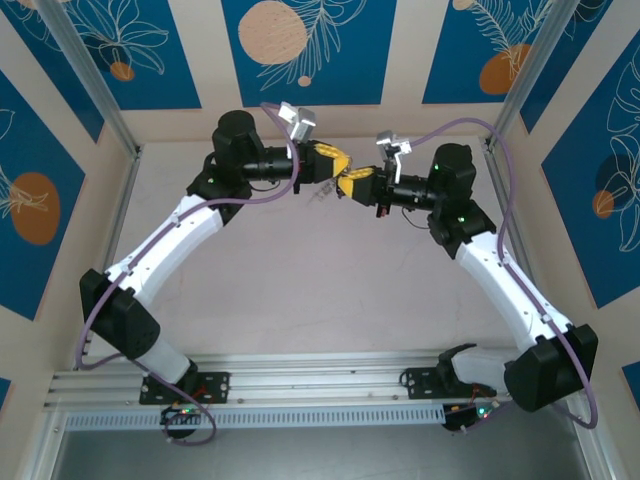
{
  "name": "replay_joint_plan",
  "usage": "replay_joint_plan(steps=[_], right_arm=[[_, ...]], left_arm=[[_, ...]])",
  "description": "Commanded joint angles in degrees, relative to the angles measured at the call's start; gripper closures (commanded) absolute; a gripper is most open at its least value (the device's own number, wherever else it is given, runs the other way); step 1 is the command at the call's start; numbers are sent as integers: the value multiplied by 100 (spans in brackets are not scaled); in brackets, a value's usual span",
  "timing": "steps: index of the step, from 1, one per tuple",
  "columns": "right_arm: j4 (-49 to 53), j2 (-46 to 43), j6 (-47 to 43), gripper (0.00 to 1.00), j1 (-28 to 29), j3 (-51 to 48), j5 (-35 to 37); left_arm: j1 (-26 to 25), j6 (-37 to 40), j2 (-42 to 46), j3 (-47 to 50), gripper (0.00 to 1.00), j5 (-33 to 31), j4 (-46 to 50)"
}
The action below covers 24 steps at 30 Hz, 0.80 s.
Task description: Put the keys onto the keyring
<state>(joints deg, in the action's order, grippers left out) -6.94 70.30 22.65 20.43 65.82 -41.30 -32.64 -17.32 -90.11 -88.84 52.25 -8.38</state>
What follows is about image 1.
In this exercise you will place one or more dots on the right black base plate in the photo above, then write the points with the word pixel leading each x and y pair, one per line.
pixel 420 382

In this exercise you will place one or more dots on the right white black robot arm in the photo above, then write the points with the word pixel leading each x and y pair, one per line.
pixel 505 290

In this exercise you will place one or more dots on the aluminium corner post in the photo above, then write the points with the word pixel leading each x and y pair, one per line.
pixel 522 75
pixel 91 75

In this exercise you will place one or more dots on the long aluminium frame profile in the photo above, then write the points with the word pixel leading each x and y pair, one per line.
pixel 520 240

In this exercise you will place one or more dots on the aluminium mounting rail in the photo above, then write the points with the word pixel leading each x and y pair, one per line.
pixel 320 375

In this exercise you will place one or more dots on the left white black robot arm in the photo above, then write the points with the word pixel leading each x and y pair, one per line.
pixel 160 245

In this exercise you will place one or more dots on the grey metal shelf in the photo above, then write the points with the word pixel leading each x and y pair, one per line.
pixel 320 460

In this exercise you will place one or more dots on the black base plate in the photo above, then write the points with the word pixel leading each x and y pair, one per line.
pixel 220 387
pixel 420 382

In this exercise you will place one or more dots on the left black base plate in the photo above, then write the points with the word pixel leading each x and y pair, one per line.
pixel 220 387

